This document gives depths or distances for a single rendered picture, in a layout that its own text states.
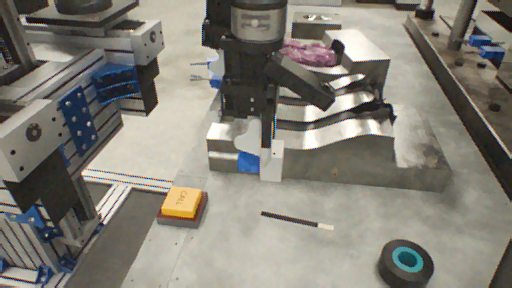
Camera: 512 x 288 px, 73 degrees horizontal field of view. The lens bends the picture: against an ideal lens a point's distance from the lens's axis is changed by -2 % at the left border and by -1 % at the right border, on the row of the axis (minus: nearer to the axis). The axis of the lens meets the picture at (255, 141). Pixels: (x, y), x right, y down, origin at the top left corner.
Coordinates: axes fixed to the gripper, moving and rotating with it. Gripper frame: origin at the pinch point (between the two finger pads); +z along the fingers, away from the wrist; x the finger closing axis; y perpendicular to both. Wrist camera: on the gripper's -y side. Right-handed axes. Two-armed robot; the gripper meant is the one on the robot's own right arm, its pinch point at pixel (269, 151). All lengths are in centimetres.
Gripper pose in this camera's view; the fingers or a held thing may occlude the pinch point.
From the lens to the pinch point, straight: 59.4
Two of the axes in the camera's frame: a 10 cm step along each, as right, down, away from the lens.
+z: 0.0, 8.0, 6.0
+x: -1.4, 5.9, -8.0
